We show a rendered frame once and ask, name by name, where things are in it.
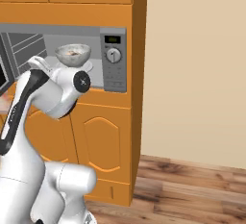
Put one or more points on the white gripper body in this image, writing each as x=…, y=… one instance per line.
x=39, y=63

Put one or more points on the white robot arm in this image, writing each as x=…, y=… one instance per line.
x=22, y=170

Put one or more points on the grey microwave door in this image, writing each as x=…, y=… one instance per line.
x=22, y=50

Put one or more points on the grey speckled bowl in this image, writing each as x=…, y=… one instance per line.
x=73, y=58

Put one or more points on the brown steak piece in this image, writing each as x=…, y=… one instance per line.
x=73, y=53

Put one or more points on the grey microwave oven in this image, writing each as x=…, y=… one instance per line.
x=113, y=70

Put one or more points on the orange arched cupboard door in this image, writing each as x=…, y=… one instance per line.
x=102, y=141
x=51, y=141

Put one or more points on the orange drawer front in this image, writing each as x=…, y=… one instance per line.
x=120, y=191

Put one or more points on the orange tall cabinet frame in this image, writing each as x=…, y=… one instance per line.
x=139, y=74

